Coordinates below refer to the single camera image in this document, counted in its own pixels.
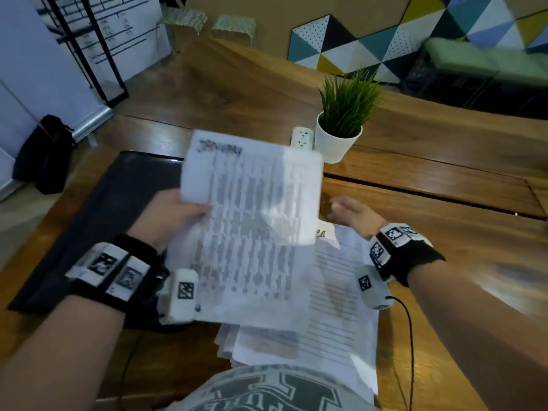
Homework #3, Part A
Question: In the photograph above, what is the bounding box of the colourful triangle pattern panel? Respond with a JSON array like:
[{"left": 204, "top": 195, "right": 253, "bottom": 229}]
[{"left": 287, "top": 0, "right": 548, "bottom": 84}]

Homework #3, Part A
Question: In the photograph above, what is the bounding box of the stack of printed papers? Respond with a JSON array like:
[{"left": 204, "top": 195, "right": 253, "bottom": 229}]
[{"left": 214, "top": 221, "right": 382, "bottom": 404}]

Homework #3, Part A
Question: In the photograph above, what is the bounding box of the white roll-up banner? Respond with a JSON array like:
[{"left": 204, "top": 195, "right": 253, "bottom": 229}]
[{"left": 0, "top": 0, "right": 114, "bottom": 202}]

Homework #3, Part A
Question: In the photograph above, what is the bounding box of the black bag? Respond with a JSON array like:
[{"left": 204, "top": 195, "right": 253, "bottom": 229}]
[{"left": 12, "top": 114, "right": 76, "bottom": 196}]

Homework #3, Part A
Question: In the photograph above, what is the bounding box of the black metal rack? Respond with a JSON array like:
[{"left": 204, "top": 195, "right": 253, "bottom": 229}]
[{"left": 38, "top": 0, "right": 130, "bottom": 108}]

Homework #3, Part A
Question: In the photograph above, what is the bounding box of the person's right forearm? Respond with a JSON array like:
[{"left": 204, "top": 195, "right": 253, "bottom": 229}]
[{"left": 406, "top": 260, "right": 548, "bottom": 411}]

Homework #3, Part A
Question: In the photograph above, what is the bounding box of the green artificial grass plant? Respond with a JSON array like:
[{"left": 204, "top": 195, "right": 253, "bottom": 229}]
[{"left": 318, "top": 67, "right": 384, "bottom": 139}]

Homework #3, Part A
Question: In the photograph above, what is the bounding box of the grey printed shirt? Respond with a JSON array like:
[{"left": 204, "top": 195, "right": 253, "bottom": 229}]
[{"left": 162, "top": 364, "right": 382, "bottom": 411}]

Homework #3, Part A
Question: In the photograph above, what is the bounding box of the clear acrylic stool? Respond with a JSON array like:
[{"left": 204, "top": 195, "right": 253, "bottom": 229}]
[
  {"left": 211, "top": 14, "right": 258, "bottom": 48},
  {"left": 159, "top": 7, "right": 209, "bottom": 57}
]

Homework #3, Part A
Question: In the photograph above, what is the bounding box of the white plant pot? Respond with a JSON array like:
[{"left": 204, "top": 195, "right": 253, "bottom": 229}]
[{"left": 314, "top": 112, "right": 364, "bottom": 165}]

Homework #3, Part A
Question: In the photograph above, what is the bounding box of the white power outlet block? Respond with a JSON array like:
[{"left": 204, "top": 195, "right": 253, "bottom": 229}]
[{"left": 290, "top": 126, "right": 315, "bottom": 151}]

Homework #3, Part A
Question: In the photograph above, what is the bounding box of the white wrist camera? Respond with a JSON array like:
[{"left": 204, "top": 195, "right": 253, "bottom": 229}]
[
  {"left": 355, "top": 265, "right": 394, "bottom": 311},
  {"left": 159, "top": 269, "right": 202, "bottom": 327}
]

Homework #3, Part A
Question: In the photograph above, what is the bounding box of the black wristband with marker tags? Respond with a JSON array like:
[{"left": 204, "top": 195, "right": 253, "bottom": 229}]
[
  {"left": 368, "top": 222, "right": 446, "bottom": 288},
  {"left": 64, "top": 233, "right": 170, "bottom": 316}
]

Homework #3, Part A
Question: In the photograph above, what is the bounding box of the black desk mat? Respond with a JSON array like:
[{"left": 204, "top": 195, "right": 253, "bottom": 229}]
[{"left": 8, "top": 150, "right": 186, "bottom": 332}]

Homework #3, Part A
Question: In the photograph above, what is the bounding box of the white printed paper sheet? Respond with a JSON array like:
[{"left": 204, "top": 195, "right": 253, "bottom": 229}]
[{"left": 164, "top": 130, "right": 325, "bottom": 333}]

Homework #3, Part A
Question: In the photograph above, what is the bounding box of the person's left forearm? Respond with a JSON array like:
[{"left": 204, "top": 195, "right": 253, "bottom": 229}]
[{"left": 0, "top": 294, "right": 126, "bottom": 411}]

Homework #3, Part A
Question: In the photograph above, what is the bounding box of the person's left hand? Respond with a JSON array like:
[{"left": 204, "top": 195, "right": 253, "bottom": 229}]
[{"left": 127, "top": 188, "right": 211, "bottom": 254}]

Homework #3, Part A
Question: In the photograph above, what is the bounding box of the person's right hand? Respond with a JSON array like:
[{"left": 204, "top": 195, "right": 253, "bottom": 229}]
[{"left": 327, "top": 196, "right": 389, "bottom": 241}]

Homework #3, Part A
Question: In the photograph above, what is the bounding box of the green cushioned bench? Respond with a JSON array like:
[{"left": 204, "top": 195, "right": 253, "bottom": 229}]
[{"left": 402, "top": 37, "right": 548, "bottom": 118}]

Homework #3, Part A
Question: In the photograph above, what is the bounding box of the white printed board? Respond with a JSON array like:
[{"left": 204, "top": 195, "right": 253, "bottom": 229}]
[{"left": 55, "top": 0, "right": 172, "bottom": 87}]

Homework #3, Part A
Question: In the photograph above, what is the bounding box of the black cable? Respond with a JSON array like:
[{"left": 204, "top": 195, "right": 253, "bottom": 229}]
[{"left": 384, "top": 295, "right": 417, "bottom": 411}]

